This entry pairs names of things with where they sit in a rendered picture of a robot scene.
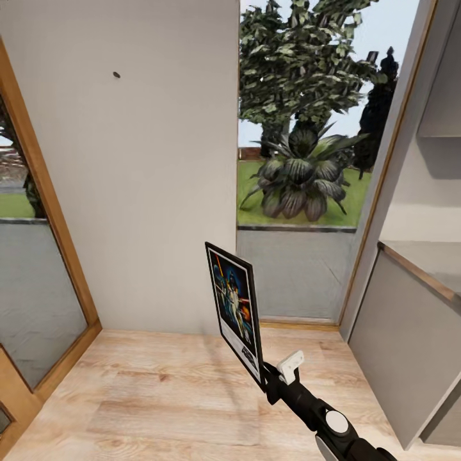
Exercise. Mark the poster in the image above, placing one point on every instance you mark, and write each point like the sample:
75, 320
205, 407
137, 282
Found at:
234, 294

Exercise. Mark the cabinet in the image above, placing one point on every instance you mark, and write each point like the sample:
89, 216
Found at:
442, 116

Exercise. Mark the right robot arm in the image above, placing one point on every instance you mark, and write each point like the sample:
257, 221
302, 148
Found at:
335, 436

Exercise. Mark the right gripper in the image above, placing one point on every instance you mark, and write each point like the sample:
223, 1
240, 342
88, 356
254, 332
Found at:
277, 389

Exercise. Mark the dishwasher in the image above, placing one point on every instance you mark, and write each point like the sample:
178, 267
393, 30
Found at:
445, 426

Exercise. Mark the door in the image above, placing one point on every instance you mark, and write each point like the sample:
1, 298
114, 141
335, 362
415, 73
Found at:
47, 314

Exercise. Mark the fixed window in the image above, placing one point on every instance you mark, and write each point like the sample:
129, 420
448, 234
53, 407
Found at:
323, 87

